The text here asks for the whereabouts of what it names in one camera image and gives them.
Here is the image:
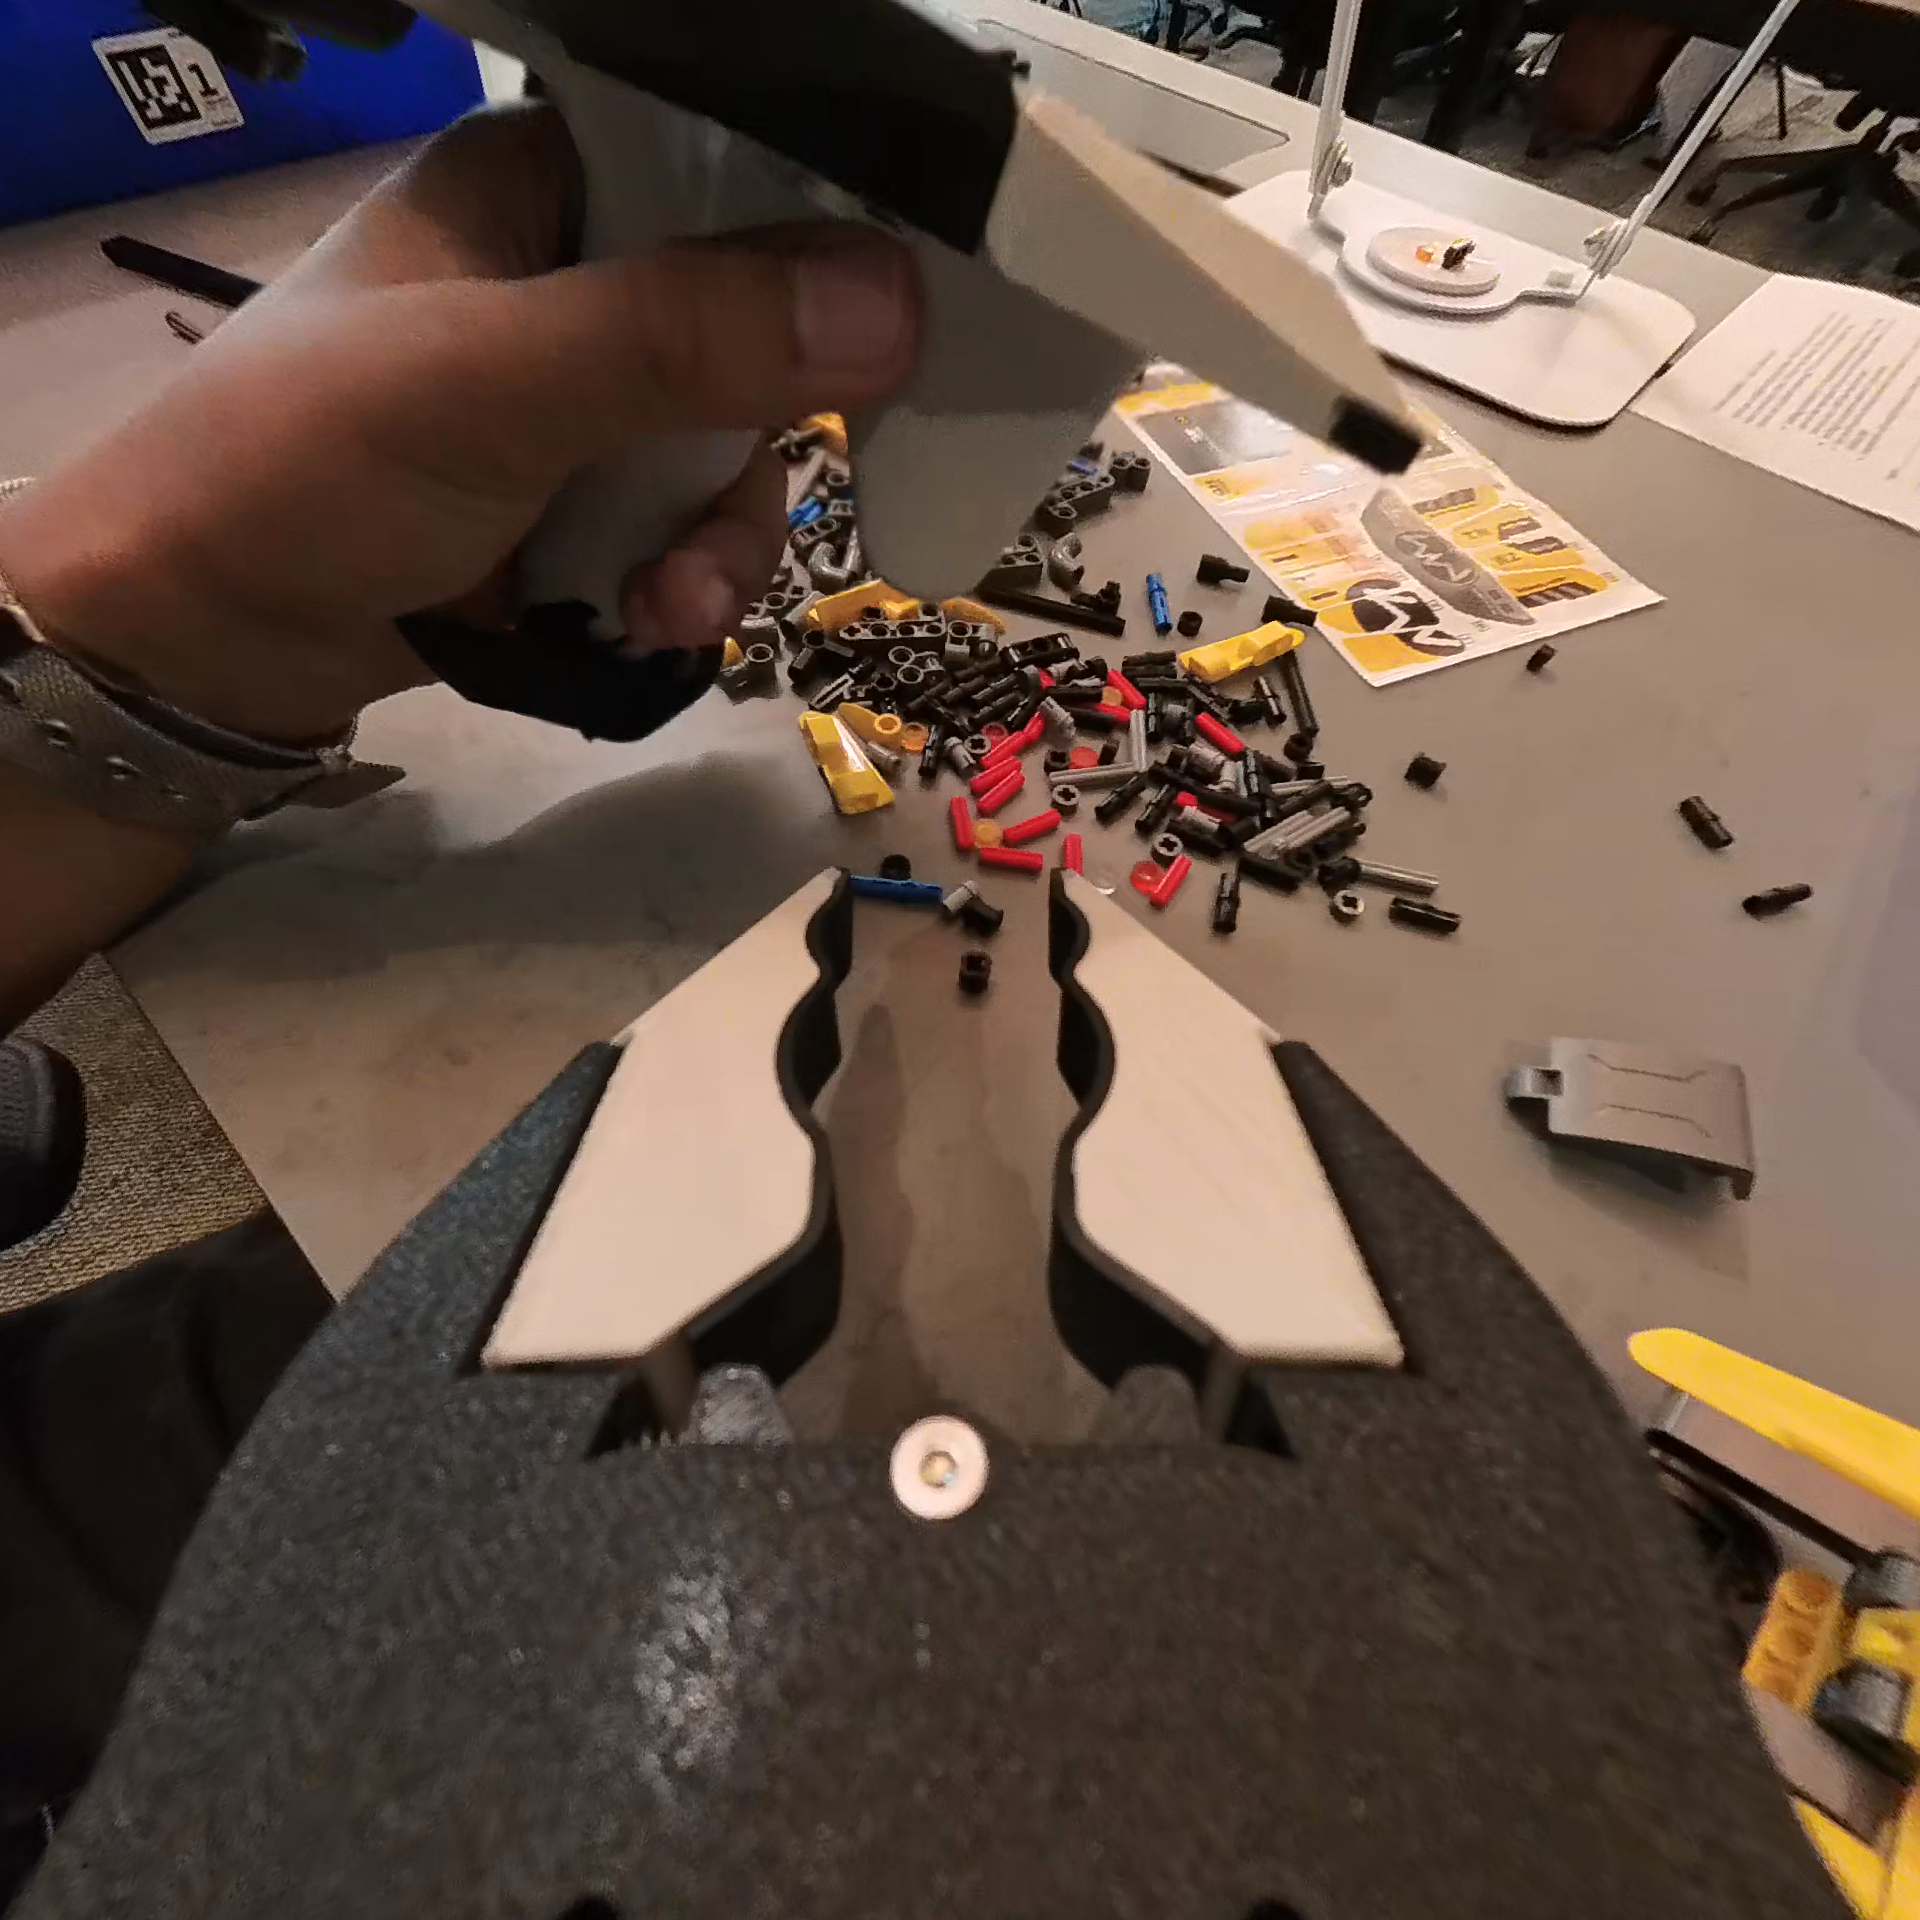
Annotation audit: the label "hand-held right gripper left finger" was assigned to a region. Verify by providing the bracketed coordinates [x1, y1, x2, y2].
[481, 865, 854, 1404]

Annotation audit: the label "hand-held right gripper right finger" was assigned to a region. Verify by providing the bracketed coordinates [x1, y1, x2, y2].
[1047, 865, 1410, 1407]

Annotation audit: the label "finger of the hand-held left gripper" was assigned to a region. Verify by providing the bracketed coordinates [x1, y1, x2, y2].
[982, 89, 1430, 472]

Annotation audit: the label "pile of red black pins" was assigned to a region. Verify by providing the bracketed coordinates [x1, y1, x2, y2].
[795, 621, 1465, 939]

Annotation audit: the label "yellow toy brick vehicle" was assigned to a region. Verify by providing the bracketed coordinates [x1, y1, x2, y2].
[1626, 1323, 1920, 1920]

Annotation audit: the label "person's left hand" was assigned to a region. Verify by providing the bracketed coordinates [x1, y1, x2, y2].
[0, 107, 927, 730]

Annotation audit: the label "yellow sticker sheet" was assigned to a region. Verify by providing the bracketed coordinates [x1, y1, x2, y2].
[1117, 374, 1668, 689]

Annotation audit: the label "white book stand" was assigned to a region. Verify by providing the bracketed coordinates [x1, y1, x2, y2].
[1223, 0, 1802, 429]

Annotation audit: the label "person's dark trousers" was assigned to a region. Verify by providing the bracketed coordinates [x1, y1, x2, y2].
[0, 1213, 341, 1862]

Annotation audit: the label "person's dark shoe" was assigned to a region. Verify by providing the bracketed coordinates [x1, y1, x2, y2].
[0, 1034, 84, 1247]

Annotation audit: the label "white paper sheet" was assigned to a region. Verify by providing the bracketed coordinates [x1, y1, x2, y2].
[1634, 270, 1920, 533]

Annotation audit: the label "black swivel chair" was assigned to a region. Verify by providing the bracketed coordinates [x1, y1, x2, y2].
[1687, 60, 1920, 287]

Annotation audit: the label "blue plastic bin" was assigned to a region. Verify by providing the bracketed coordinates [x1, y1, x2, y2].
[0, 0, 491, 228]

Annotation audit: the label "grey desk cable cover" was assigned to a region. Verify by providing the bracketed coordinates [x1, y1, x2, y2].
[961, 0, 1292, 180]

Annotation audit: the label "grey mesh watch strap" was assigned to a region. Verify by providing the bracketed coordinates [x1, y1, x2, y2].
[0, 562, 409, 842]

